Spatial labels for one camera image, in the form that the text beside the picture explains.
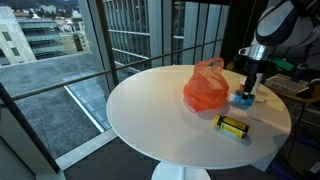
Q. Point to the blue box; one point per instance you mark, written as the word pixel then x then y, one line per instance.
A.
pixel 238 99

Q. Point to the white perforated board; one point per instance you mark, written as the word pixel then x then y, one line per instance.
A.
pixel 286 85

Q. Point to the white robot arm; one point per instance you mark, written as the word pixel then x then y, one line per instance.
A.
pixel 283 26

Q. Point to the yellow tube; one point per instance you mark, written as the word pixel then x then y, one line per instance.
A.
pixel 233 130

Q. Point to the orange plastic bag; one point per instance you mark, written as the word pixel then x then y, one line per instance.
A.
pixel 206 90

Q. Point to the white table pedestal base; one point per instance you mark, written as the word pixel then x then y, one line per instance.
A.
pixel 180 172

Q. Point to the dark blue cylinder container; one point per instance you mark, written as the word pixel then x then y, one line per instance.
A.
pixel 299 72

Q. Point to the wooden chair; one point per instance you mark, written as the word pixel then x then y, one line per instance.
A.
pixel 310 96

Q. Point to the grey metal window railing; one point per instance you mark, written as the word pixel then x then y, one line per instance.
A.
pixel 83 76

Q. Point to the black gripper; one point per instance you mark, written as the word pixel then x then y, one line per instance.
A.
pixel 256 67

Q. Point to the yellow black battery pack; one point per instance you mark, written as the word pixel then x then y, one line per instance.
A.
pixel 233 122

